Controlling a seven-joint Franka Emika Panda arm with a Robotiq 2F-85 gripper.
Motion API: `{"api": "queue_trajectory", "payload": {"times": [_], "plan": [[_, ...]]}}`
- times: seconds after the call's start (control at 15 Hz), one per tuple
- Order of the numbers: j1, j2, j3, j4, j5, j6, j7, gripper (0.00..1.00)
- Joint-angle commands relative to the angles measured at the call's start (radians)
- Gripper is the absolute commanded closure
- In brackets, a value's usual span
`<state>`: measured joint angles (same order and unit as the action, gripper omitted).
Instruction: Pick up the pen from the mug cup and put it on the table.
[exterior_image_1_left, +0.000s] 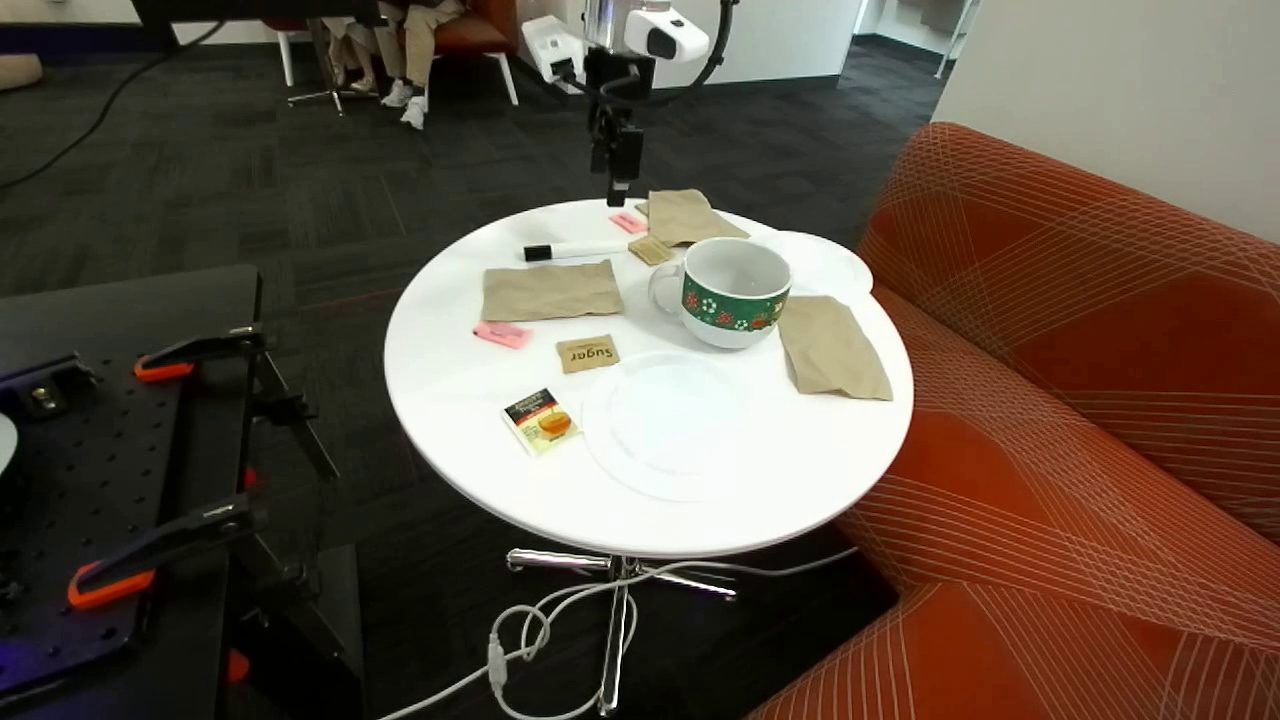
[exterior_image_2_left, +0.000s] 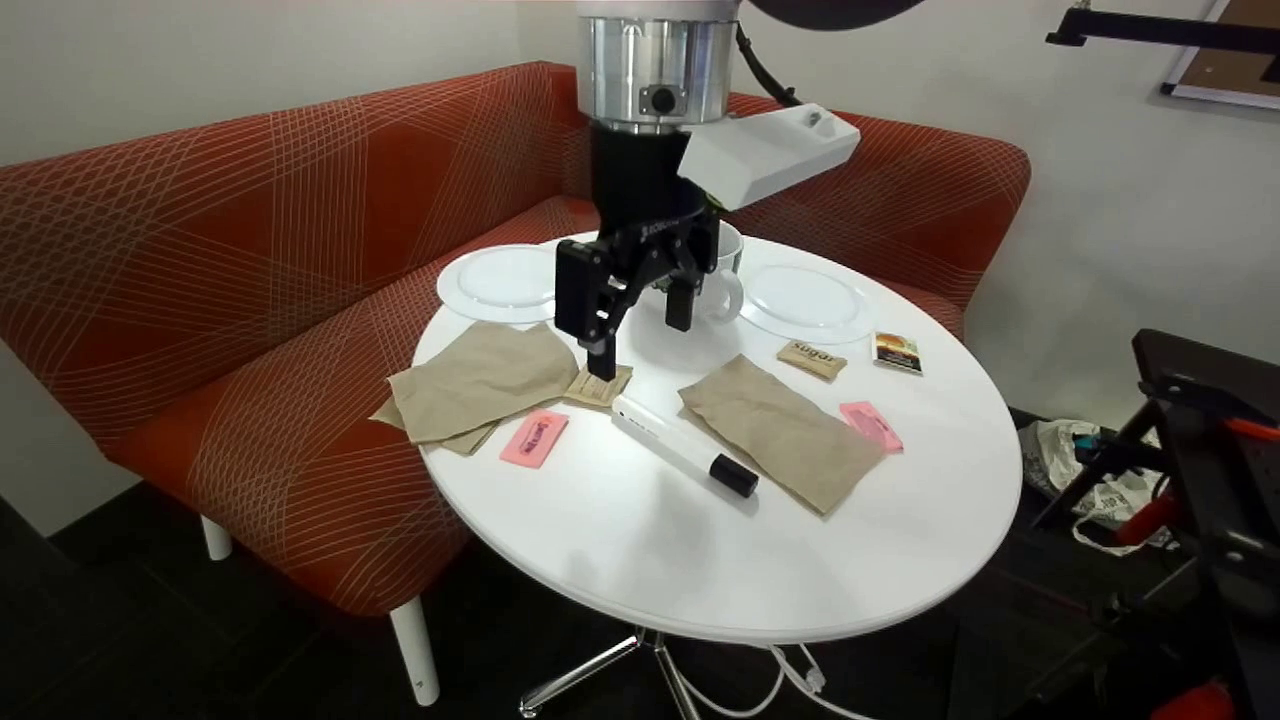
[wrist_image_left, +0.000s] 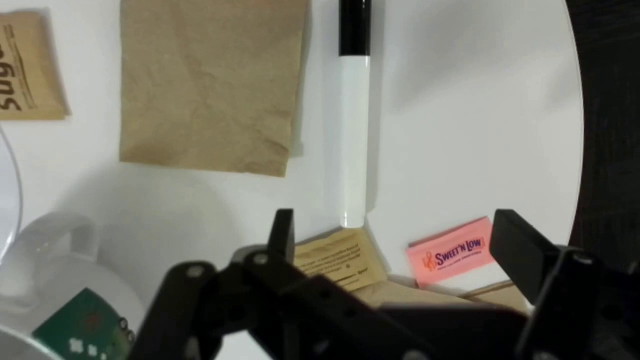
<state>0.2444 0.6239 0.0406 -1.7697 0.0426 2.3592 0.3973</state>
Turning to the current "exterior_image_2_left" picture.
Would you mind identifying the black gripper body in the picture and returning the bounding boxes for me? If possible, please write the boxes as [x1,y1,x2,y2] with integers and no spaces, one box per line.
[592,128,726,252]

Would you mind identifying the black overhead bar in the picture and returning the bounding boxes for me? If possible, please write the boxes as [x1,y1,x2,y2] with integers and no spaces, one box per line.
[1045,2,1280,54]

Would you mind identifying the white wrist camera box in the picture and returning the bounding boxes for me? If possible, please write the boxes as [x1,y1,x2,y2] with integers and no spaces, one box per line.
[677,100,865,212]

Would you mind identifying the framed cork board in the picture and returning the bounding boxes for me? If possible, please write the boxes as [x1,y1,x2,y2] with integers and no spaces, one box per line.
[1158,0,1280,111]

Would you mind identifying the black orange tea packet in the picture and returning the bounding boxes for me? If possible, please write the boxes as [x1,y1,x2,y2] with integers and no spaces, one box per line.
[868,326,928,374]

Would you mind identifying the brown tea packet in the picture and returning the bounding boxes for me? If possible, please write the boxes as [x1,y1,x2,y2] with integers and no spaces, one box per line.
[774,335,854,389]
[559,360,637,417]

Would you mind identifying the chrome table base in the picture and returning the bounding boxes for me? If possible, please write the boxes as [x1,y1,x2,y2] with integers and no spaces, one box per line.
[516,631,834,720]

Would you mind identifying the pink sugar packet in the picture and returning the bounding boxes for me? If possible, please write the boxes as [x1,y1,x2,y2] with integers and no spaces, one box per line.
[497,404,574,470]
[836,396,907,461]

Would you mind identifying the clear plastic lid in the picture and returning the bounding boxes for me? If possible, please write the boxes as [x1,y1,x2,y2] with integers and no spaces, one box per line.
[433,239,569,331]
[736,254,872,343]

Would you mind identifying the white cable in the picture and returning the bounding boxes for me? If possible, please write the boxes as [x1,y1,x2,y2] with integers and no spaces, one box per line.
[657,640,872,720]

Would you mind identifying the large brown paper napkin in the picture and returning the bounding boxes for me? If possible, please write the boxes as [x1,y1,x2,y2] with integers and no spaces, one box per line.
[677,351,893,520]

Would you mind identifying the orange patterned sofa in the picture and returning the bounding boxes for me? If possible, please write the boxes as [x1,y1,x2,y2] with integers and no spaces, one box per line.
[0,54,1037,710]

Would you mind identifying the white plastic bag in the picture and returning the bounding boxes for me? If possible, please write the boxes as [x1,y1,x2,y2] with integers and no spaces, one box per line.
[1018,417,1181,555]

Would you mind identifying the white marker pen black cap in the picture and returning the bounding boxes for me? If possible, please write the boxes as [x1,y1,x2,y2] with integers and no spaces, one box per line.
[607,390,764,503]

